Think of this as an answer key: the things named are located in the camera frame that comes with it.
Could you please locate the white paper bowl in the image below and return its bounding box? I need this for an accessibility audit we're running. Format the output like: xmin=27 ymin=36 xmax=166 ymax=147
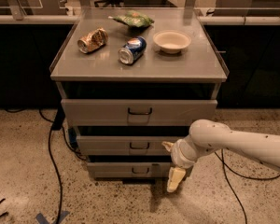
xmin=153 ymin=30 xmax=191 ymax=54

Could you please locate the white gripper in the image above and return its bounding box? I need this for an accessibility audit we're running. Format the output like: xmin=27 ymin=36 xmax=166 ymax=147
xmin=161 ymin=135 xmax=205 ymax=192

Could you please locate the blue pepsi can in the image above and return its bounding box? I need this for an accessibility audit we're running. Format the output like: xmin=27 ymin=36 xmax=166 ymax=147
xmin=118 ymin=36 xmax=147 ymax=65

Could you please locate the grey top drawer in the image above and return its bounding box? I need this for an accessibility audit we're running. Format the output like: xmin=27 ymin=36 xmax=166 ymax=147
xmin=61 ymin=99 xmax=217 ymax=126

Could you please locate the black cable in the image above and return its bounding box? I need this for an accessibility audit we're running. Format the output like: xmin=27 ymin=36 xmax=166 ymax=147
xmin=214 ymin=148 xmax=280 ymax=224
xmin=4 ymin=107 xmax=87 ymax=224

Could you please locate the black cable on right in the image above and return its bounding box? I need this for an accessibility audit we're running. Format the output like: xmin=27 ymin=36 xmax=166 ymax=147
xmin=214 ymin=148 xmax=280 ymax=224

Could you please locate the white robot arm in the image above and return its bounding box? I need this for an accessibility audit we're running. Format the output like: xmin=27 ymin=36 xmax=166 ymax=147
xmin=162 ymin=119 xmax=280 ymax=192

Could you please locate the grey drawer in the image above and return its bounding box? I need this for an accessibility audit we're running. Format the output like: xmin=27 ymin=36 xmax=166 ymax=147
xmin=61 ymin=99 xmax=217 ymax=126
xmin=77 ymin=135 xmax=181 ymax=156
xmin=87 ymin=162 xmax=173 ymax=178

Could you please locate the green chip bag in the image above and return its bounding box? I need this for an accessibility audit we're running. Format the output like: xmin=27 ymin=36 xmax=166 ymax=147
xmin=109 ymin=10 xmax=154 ymax=28

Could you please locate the blue tape cross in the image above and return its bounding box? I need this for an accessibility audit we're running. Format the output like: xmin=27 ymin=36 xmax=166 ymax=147
xmin=35 ymin=211 xmax=69 ymax=224

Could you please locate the grey bottom drawer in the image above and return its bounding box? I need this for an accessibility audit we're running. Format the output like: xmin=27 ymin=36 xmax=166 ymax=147
xmin=87 ymin=162 xmax=173 ymax=178

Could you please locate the grey drawer cabinet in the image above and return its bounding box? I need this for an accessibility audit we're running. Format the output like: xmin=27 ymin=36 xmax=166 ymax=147
xmin=49 ymin=7 xmax=231 ymax=185

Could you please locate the black cable on left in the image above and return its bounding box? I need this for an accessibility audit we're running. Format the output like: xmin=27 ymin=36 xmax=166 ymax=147
xmin=4 ymin=107 xmax=87 ymax=224

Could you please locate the crushed gold soda can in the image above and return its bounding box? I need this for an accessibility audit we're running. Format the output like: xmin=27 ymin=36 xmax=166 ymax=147
xmin=77 ymin=28 xmax=108 ymax=54

